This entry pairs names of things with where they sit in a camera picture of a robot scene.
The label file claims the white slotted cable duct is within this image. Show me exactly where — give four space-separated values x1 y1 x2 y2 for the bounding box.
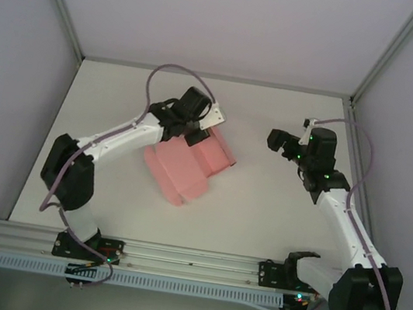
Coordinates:
0 250 286 310

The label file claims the aluminium frame post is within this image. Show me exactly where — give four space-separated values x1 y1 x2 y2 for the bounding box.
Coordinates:
349 0 413 114

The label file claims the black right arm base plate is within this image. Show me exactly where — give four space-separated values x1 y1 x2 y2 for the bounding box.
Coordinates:
255 258 295 291

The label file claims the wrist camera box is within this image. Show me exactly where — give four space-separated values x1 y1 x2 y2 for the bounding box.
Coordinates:
197 99 231 136
299 116 320 146

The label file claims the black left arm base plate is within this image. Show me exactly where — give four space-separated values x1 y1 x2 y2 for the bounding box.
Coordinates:
51 229 128 267

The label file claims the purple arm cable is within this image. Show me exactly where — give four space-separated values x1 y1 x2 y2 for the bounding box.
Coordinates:
283 114 413 310
27 46 223 306

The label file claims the pink paper box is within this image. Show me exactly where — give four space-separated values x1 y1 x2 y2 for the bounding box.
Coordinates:
135 115 243 217

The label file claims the aluminium side rail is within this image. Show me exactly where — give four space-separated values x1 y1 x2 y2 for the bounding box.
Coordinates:
324 100 396 240

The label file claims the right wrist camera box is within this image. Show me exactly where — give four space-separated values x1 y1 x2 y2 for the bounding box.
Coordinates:
299 116 320 146

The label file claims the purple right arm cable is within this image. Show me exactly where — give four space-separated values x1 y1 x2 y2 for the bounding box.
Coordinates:
283 114 413 310

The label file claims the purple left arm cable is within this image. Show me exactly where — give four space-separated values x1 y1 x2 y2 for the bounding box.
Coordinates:
27 46 223 306

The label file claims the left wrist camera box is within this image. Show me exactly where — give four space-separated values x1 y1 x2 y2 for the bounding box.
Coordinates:
197 99 231 136

